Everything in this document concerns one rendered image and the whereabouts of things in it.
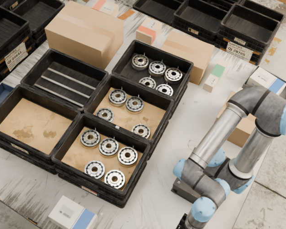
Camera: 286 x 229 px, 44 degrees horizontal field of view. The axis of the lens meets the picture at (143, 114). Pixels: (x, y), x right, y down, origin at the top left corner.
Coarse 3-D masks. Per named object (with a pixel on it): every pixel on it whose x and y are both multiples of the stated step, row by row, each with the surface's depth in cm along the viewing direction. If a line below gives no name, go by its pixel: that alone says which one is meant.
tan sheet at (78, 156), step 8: (88, 128) 189; (104, 136) 187; (72, 144) 183; (80, 144) 183; (120, 144) 185; (72, 152) 181; (80, 152) 181; (88, 152) 181; (96, 152) 182; (64, 160) 178; (72, 160) 178; (80, 160) 179; (88, 160) 179; (104, 160) 179; (112, 160) 180; (80, 168) 176; (112, 168) 177; (120, 168) 178; (128, 168) 178; (104, 176) 175; (128, 176) 175
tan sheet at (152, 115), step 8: (112, 88) 204; (128, 96) 202; (104, 104) 198; (144, 104) 200; (120, 112) 196; (144, 112) 197; (152, 112) 197; (160, 112) 197; (120, 120) 193; (128, 120) 193; (136, 120) 193; (144, 120) 194; (152, 120) 194; (160, 120) 194; (128, 128) 190; (152, 128) 191
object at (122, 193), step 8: (96, 120) 180; (72, 128) 177; (112, 128) 178; (128, 136) 177; (56, 152) 169; (144, 152) 172; (56, 160) 167; (72, 168) 165; (136, 168) 167; (88, 176) 164; (104, 184) 162; (128, 184) 163; (120, 192) 160
